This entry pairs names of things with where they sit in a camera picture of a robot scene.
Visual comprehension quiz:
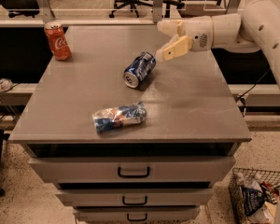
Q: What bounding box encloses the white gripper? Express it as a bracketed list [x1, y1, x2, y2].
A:
[155, 16, 213, 62]

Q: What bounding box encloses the blue pepsi can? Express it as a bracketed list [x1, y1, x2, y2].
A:
[123, 51, 156, 89]

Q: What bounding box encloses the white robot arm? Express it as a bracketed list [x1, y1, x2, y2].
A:
[156, 0, 280, 90]

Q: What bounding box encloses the orange coca-cola can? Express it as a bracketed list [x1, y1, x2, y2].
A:
[44, 21, 71, 61]

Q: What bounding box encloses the black office chair centre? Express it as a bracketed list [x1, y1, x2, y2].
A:
[109, 0, 184, 21]

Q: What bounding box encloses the crumpled blue chip bag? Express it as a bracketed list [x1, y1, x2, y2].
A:
[92, 102, 147, 133]

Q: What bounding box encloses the grey drawer cabinet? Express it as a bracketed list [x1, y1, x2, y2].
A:
[11, 25, 250, 224]

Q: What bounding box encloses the top grey drawer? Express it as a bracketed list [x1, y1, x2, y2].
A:
[29, 156, 235, 183]

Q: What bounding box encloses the grey drawer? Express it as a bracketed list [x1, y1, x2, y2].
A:
[56, 189, 213, 207]
[73, 206, 200, 222]
[29, 156, 235, 183]

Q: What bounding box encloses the blue snack bag in basket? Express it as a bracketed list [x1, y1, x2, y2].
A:
[242, 187, 265, 217]

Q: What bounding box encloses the red snack bag in basket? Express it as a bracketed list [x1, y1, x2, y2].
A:
[260, 182, 279, 204]

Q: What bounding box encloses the middle grey drawer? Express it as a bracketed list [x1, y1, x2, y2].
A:
[56, 189, 213, 207]

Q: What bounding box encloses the bottom grey drawer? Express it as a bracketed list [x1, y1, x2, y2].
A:
[73, 206, 200, 222]

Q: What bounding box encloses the black cable right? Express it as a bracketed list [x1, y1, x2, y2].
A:
[234, 66, 272, 117]

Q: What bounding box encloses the grey glass partition rail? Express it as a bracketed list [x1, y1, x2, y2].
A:
[0, 0, 250, 28]

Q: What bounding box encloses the wire mesh basket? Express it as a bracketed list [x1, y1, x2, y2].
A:
[229, 168, 280, 224]

